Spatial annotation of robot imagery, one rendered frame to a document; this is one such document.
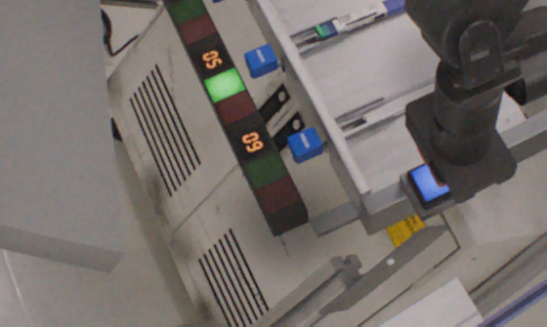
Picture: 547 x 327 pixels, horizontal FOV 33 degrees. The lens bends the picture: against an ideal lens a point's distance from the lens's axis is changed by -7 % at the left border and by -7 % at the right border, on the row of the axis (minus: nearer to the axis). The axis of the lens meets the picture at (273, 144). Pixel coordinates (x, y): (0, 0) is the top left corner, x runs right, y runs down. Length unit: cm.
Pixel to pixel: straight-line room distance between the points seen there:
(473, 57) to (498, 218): 65
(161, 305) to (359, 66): 80
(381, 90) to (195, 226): 69
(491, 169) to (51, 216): 40
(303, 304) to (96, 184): 27
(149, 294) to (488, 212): 67
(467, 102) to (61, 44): 48
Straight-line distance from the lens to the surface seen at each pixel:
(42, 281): 161
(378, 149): 98
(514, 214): 137
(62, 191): 91
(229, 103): 103
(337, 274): 101
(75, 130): 97
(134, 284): 170
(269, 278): 151
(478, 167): 83
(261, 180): 99
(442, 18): 69
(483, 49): 70
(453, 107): 74
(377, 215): 95
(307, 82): 100
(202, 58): 106
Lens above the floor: 125
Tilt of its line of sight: 36 degrees down
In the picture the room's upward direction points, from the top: 44 degrees clockwise
